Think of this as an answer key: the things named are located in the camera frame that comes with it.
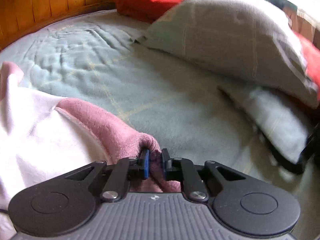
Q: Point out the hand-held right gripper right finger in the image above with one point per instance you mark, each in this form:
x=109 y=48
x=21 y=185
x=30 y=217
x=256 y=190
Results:
x=163 y=162

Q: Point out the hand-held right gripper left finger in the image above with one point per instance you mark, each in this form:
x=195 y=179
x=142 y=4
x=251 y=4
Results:
x=147 y=163

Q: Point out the pink and white sweater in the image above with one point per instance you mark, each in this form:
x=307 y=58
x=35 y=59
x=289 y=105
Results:
x=50 y=135

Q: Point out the green plaid blanket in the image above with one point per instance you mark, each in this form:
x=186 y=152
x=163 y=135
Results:
x=150 y=85

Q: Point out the grey-green plaid pillow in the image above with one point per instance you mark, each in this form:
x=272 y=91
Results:
x=225 y=42

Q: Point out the black backpack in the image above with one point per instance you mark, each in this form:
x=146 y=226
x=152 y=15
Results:
x=308 y=151

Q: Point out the red cushion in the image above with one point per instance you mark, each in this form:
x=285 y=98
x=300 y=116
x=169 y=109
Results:
x=311 y=55

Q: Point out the wooden headboard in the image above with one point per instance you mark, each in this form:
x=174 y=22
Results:
x=50 y=2

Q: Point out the tan cloth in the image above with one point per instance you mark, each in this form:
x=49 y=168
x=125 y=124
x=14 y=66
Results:
x=303 y=22

